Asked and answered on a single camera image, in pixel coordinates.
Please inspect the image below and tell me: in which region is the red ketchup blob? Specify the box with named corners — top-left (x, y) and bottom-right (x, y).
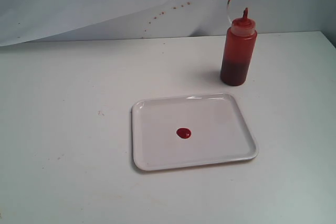
top-left (176, 128), bottom-right (192, 139)

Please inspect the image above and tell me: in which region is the red ketchup squeeze bottle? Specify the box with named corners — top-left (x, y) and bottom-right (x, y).
top-left (220, 7), bottom-right (258, 87)

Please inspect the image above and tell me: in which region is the white rectangular plastic tray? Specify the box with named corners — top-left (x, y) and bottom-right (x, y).
top-left (132, 92), bottom-right (259, 172)

